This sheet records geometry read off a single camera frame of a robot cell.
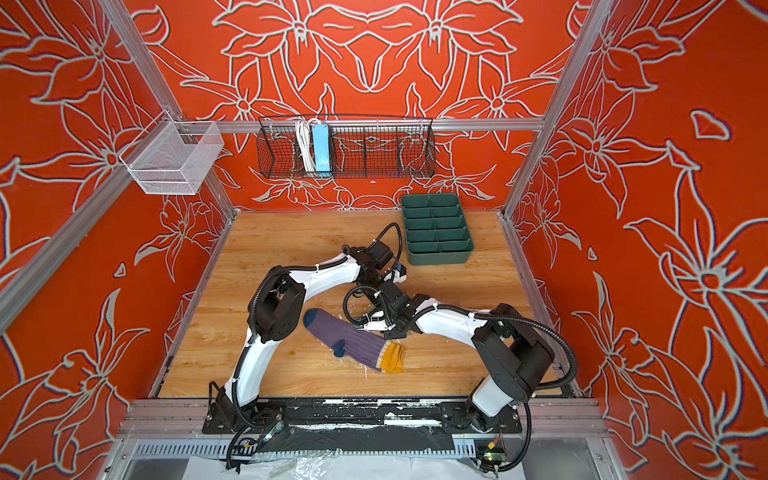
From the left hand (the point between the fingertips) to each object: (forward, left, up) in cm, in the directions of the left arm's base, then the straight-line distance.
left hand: (388, 299), depth 94 cm
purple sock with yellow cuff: (-15, +9, 0) cm, 17 cm away
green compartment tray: (+26, -16, +6) cm, 31 cm away
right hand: (-7, +2, +1) cm, 7 cm away
